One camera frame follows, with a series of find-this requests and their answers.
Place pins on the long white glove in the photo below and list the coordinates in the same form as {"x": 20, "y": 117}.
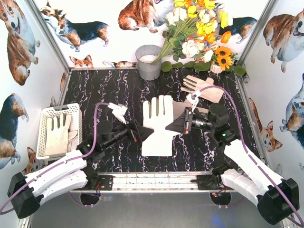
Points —
{"x": 59, "y": 137}

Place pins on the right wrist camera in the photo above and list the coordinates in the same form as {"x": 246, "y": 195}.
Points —
{"x": 193, "y": 98}

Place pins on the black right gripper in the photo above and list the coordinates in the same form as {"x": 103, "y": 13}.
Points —
{"x": 186, "y": 122}

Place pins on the grey metal bucket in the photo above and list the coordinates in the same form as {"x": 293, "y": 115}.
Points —
{"x": 149, "y": 66}

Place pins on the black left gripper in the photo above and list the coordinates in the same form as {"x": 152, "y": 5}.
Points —
{"x": 135, "y": 132}

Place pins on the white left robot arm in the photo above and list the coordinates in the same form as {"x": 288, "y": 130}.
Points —
{"x": 73, "y": 171}

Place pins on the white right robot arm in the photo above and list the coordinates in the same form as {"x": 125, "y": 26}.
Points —
{"x": 275, "y": 198}

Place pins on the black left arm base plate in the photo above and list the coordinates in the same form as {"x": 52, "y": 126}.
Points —
{"x": 96, "y": 181}

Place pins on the aluminium front rail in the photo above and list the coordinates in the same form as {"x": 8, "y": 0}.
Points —
{"x": 154, "y": 182}

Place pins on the artificial flower bouquet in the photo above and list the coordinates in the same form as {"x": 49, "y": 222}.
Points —
{"x": 192, "y": 28}

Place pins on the white glove green fingers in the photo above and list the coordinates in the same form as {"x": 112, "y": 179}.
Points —
{"x": 178, "y": 109}

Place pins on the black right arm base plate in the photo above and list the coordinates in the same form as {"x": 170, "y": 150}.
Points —
{"x": 211, "y": 181}

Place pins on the sunflower pot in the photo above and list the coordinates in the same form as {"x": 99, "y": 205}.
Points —
{"x": 223, "y": 59}

